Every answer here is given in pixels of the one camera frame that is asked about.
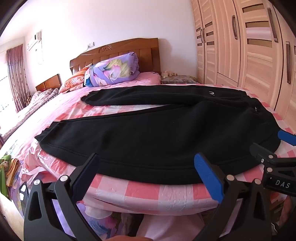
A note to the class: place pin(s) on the maroon curtain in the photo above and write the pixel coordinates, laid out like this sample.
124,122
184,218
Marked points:
17,76

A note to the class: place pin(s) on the floral covered nightstand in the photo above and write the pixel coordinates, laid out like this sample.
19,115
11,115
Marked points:
168,77

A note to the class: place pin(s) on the white wall air conditioner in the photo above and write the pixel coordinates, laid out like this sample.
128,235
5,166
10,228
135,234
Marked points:
35,43

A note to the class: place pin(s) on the purple floral folded quilt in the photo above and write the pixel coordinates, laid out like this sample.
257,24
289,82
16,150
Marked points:
112,71

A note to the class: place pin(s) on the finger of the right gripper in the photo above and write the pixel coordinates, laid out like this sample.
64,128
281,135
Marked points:
287,137
281,167

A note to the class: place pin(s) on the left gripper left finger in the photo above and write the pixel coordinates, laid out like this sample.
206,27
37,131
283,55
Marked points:
41,221

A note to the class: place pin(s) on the green and orange cloths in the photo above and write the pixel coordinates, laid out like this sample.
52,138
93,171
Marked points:
9,169

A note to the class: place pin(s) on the black pants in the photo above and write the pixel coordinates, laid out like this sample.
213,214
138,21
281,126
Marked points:
157,145

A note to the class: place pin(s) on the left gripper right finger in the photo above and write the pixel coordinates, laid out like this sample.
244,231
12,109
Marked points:
242,212

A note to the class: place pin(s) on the light wooden wardrobe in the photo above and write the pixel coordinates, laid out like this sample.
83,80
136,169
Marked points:
247,44

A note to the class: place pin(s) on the orange patterned pillow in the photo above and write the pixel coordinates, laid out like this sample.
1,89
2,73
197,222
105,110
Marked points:
75,82

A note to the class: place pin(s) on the pink quilted pillow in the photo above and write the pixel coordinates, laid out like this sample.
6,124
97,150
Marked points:
146,78

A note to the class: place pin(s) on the wooden headboard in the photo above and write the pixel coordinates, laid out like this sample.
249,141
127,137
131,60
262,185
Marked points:
51,83
147,50

